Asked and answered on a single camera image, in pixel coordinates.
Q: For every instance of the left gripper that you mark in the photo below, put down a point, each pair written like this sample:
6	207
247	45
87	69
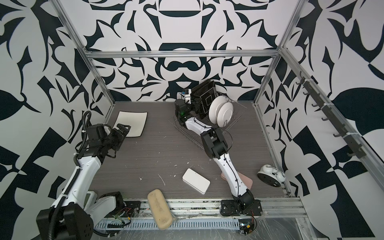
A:
120	135

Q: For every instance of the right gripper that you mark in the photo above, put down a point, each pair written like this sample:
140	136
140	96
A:
197	107

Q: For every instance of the white square plate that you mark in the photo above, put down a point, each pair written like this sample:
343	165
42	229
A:
136	121

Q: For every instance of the floral black square plate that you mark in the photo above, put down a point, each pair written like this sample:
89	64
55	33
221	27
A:
204	102

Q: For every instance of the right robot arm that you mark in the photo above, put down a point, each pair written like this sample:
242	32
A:
217	149

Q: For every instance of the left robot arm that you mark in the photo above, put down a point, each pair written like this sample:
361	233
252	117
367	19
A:
69	217

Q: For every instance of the white round plate back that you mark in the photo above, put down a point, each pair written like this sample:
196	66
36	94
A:
215	108

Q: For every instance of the white round plate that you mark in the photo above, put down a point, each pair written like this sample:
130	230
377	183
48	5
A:
225	114
215	108

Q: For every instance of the white round plate front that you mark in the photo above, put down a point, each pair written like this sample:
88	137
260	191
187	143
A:
225	114

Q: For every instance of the white display box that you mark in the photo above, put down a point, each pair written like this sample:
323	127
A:
90	199

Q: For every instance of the white rectangular case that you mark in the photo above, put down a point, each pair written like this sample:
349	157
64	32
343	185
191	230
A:
196	181

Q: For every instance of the beige oblong case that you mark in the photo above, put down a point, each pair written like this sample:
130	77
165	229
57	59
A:
160	209

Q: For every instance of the white round timer device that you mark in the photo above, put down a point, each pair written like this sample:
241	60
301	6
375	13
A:
271	176

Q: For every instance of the small circuit board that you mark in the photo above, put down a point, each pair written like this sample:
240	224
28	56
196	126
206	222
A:
247	226

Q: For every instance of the wire dish rack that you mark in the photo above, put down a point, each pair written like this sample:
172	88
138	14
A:
200	126

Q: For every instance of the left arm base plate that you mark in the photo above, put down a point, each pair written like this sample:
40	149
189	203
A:
130	209

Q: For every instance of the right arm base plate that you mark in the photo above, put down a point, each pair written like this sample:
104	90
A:
233	208

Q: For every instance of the wall hook rail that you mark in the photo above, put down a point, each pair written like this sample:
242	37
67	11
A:
333	115

